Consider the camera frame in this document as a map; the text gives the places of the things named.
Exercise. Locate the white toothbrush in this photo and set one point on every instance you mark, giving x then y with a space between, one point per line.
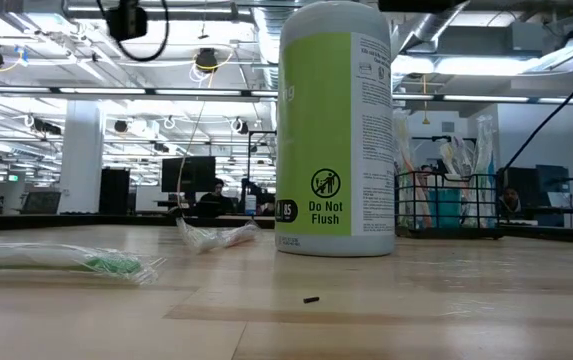
483 150

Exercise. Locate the long ceiling light strip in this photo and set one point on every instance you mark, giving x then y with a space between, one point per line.
101 91
486 98

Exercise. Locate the bright ceiling light panel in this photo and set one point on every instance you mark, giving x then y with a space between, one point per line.
466 65

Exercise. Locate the white building column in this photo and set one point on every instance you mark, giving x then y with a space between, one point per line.
81 160

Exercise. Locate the green white wipes canister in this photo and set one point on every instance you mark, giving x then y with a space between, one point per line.
316 125

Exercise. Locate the black monitor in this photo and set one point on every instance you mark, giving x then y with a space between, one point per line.
188 175

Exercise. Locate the black cabinet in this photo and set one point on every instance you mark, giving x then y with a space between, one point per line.
114 190

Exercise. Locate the green sign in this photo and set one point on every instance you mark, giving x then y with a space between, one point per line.
13 178

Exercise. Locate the person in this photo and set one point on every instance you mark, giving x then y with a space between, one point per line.
510 200
216 202

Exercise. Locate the black monitors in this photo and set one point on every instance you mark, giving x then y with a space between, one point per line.
521 180

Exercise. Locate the teal container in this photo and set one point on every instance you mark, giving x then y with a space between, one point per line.
445 207

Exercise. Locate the blue panel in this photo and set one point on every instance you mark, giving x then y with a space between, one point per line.
551 180

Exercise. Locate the white blue container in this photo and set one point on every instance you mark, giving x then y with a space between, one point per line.
251 205

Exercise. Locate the green wrapped toothbrush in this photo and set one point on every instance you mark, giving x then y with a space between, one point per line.
111 265

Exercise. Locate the small black screw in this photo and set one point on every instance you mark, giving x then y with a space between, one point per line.
311 300

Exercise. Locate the black rig frame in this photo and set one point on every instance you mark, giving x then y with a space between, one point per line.
441 138

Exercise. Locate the black aluminium frame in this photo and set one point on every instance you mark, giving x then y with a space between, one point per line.
556 235

